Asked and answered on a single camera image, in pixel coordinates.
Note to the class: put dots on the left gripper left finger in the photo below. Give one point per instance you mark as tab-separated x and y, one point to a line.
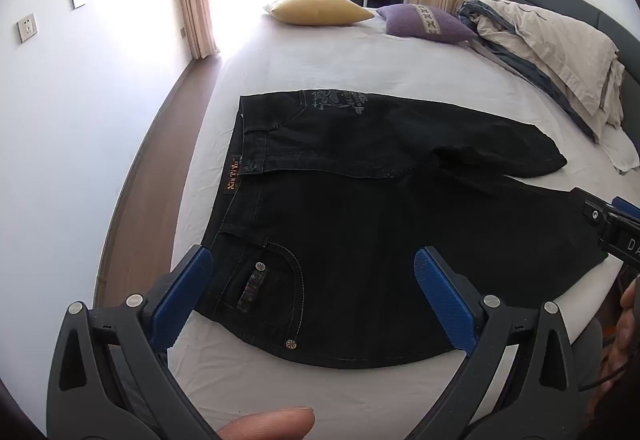
109	376

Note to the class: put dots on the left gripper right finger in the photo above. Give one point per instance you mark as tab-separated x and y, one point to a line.
517	378

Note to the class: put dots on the black denim pants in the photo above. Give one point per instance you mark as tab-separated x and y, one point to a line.
327	196

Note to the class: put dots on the person's right hand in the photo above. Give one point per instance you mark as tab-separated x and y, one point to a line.
618	353

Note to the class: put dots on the person's left hand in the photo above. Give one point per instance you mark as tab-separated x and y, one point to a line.
283	424

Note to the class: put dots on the white flat pillow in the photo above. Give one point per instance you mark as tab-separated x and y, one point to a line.
620	150

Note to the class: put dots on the white bed mattress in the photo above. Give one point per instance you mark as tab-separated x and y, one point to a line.
226	378

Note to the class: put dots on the beige folded duvet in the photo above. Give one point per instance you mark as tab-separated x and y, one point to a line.
576	65

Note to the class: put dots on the dark grey headboard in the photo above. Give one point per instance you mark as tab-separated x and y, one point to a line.
627	44

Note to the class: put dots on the purple pillow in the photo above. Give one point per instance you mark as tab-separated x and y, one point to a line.
424	22

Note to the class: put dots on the yellow pillow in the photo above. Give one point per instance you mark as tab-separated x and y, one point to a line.
312	13

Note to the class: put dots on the white wall socket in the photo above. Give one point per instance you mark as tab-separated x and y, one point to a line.
27	27

